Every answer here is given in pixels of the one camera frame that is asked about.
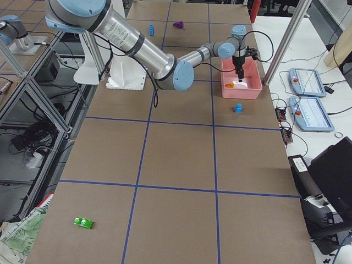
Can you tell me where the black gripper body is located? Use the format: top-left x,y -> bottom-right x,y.
232,56 -> 245,72

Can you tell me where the orange sloped block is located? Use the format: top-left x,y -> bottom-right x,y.
224,82 -> 234,88

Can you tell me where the purple block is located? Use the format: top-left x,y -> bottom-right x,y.
173,21 -> 184,29

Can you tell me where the pink plastic box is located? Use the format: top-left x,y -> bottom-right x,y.
221,57 -> 262,100

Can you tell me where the small blue block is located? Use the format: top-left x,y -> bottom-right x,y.
234,103 -> 243,113

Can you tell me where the upper teach pendant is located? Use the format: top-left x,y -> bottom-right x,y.
289,68 -> 326,98

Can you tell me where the teach pendant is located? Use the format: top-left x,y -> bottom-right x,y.
289,68 -> 326,98
289,96 -> 335,132

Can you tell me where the lower teach pendant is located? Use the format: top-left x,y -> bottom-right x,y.
289,96 -> 335,132

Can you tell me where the long blue block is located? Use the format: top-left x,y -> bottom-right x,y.
149,24 -> 154,36

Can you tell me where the black laptop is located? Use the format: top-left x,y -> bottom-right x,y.
309,136 -> 351,214

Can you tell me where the green block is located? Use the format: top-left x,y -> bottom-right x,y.
74,217 -> 93,229

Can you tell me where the patterned cloth bag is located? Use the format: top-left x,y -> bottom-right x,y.
1,205 -> 48,263

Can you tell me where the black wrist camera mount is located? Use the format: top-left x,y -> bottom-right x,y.
245,47 -> 259,61

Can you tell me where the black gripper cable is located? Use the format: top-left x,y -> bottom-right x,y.
239,30 -> 274,63

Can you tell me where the usb hub with cables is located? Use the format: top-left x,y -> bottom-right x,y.
275,107 -> 287,122

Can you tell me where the aluminium frame post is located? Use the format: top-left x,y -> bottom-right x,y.
263,0 -> 312,86

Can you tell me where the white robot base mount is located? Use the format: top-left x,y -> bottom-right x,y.
106,55 -> 146,91

